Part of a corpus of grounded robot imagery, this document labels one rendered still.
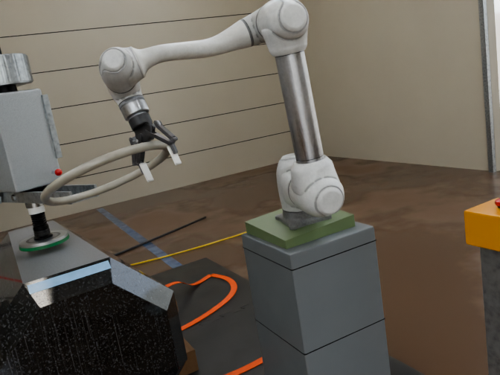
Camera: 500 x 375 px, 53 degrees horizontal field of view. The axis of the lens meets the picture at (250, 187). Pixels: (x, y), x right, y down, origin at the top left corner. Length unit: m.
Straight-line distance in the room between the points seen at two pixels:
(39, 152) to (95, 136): 5.21
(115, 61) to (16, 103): 0.86
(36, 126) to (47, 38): 5.24
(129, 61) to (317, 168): 0.71
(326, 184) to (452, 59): 4.90
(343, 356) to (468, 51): 4.78
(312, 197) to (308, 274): 0.32
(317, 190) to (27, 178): 1.27
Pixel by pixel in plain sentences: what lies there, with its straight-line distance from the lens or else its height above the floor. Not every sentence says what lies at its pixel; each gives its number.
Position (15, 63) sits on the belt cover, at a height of 1.65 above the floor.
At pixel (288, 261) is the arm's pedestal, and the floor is 0.77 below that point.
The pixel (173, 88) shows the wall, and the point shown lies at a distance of 7.90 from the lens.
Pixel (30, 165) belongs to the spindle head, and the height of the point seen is 1.23.
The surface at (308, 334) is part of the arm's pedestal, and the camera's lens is 1.97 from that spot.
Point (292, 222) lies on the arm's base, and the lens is 1.99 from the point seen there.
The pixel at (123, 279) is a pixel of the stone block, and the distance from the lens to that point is 2.14.
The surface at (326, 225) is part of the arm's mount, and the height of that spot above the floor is 0.84.
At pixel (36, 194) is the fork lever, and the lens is 2.29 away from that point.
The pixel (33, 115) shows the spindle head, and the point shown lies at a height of 1.43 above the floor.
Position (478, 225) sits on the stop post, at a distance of 1.18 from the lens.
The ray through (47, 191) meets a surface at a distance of 1.76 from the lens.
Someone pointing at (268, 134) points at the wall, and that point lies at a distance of 8.56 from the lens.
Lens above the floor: 1.42
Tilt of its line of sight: 12 degrees down
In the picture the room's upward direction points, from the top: 9 degrees counter-clockwise
